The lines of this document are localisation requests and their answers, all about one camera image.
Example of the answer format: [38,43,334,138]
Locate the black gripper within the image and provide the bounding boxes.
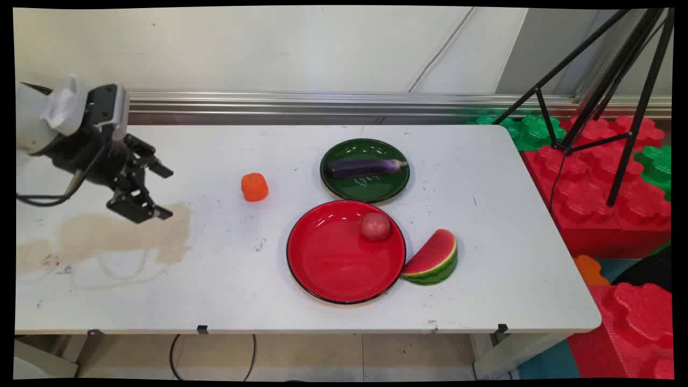
[47,125,174,225]

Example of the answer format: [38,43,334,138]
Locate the purple toy eggplant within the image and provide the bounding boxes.
[328,157,409,180]

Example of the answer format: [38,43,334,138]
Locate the orange toy fruit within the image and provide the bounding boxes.
[240,173,269,203]

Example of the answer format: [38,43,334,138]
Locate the white table leg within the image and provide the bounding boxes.
[13,335,80,379]
[472,332,571,380]

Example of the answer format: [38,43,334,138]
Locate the red plate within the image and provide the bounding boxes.
[286,200,407,305]

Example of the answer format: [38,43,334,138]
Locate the dark green plate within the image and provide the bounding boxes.
[319,138,411,204]

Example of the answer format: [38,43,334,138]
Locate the red toy apple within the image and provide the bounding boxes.
[360,212,392,241]

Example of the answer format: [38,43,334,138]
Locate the toy watermelon slice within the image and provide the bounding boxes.
[401,228,459,286]

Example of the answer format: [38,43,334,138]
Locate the green foam block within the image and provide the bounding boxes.
[467,112,568,152]
[633,144,672,201]

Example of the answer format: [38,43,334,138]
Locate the large red foam block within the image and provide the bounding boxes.
[522,114,672,260]

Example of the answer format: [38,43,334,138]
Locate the teal floor mat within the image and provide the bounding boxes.
[517,339,582,380]

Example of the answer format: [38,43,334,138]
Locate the orange foam piece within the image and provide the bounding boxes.
[572,254,611,287]

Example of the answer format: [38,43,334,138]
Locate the black tripod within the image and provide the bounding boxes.
[492,8,676,207]

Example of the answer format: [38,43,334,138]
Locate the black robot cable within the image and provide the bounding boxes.
[16,137,109,208]

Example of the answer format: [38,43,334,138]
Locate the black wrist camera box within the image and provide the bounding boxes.
[86,83,130,142]

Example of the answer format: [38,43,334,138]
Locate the black floor cable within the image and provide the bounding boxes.
[169,334,257,382]

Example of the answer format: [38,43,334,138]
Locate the aluminium rail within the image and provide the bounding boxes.
[127,91,672,126]

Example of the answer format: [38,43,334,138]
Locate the white wall cable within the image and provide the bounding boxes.
[405,6,477,94]

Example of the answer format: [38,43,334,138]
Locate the black tripod cable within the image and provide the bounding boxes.
[548,150,570,216]

